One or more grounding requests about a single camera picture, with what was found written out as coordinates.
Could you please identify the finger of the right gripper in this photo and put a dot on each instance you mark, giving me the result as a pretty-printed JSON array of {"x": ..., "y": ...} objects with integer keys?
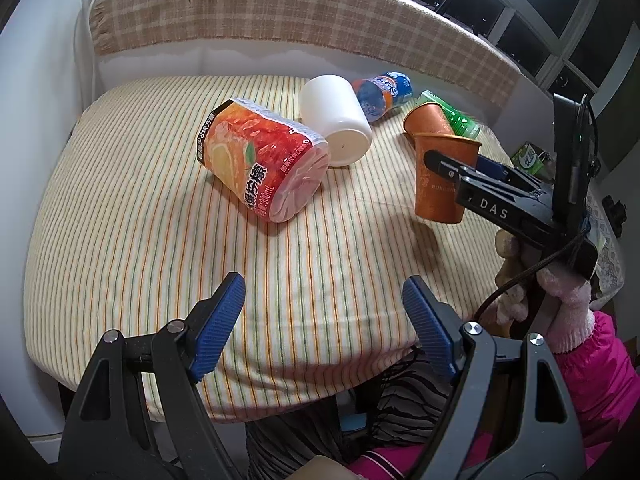
[
  {"x": 447, "y": 167},
  {"x": 501, "y": 173}
]

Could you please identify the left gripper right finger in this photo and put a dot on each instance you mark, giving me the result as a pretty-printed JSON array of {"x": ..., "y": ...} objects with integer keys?
[{"x": 509, "y": 414}]

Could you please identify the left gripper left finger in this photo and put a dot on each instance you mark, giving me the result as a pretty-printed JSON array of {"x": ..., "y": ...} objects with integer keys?
[{"x": 108, "y": 432}]

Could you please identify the orange paper cup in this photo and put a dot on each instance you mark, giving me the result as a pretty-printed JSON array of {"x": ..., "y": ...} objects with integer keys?
[
  {"x": 436, "y": 196},
  {"x": 427, "y": 121}
]

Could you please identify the pink sleeve forearm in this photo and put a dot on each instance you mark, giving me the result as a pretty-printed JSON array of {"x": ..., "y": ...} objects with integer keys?
[{"x": 603, "y": 385}]

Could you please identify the green plastic cup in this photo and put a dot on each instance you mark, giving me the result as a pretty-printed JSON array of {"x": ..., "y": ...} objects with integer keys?
[{"x": 460, "y": 124}]

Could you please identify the orange paper cup lying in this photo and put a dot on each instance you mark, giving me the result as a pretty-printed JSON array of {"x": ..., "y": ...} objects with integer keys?
[{"x": 427, "y": 121}]

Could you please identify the blue orange drink cup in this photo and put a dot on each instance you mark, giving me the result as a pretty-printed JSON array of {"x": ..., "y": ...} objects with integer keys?
[{"x": 380, "y": 94}]

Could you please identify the white plastic cup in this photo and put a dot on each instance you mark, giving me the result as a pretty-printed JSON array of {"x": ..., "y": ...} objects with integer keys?
[{"x": 329, "y": 106}]

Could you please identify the red orange fruit cup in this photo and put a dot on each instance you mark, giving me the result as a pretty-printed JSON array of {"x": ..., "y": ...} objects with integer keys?
[{"x": 272, "y": 164}]

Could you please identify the right hand pink glove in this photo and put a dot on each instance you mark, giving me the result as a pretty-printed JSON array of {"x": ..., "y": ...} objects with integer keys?
[{"x": 571, "y": 326}]

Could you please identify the green white carton box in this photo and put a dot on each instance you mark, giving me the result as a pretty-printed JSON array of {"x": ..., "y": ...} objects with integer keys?
[{"x": 530, "y": 158}]

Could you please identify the plaid beige blanket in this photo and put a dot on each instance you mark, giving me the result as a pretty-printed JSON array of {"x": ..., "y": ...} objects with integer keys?
[{"x": 399, "y": 32}]

